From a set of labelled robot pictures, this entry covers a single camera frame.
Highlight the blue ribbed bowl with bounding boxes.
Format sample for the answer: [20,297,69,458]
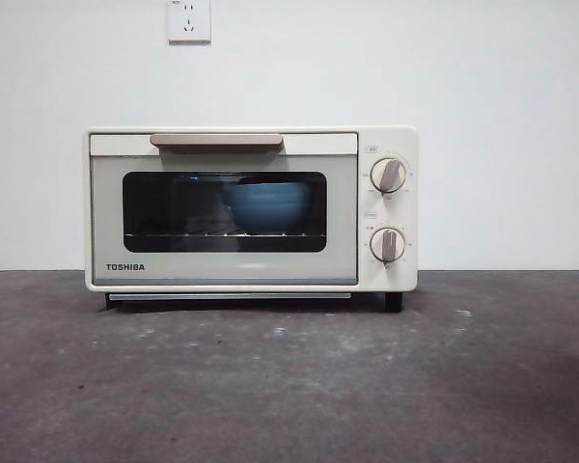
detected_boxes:
[221,179,313,232]

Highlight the glass oven door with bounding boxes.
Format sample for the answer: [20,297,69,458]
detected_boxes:
[89,132,359,286]

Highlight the cream Toshiba toaster oven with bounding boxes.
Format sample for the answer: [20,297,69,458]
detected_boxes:
[83,125,420,313]

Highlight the cream timer knob, tan grip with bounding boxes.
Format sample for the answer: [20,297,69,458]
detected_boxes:
[370,227,406,264]

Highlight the cream temperature knob, tan grip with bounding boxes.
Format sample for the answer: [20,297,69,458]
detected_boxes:
[370,156,407,195]

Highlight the metal wire oven rack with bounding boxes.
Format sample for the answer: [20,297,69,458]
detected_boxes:
[124,231,327,239]

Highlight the white wall socket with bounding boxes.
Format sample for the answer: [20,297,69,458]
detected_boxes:
[167,0,212,46]

